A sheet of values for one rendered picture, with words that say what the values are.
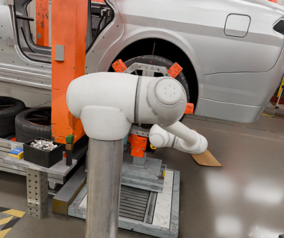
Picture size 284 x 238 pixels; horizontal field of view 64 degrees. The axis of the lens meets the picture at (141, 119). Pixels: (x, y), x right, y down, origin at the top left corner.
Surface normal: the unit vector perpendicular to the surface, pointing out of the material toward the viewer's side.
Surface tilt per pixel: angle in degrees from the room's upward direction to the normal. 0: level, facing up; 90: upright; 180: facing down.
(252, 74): 90
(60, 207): 90
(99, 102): 87
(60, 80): 90
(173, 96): 58
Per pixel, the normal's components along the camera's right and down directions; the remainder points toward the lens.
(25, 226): 0.13, -0.94
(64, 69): -0.18, 0.29
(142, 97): -0.17, -0.04
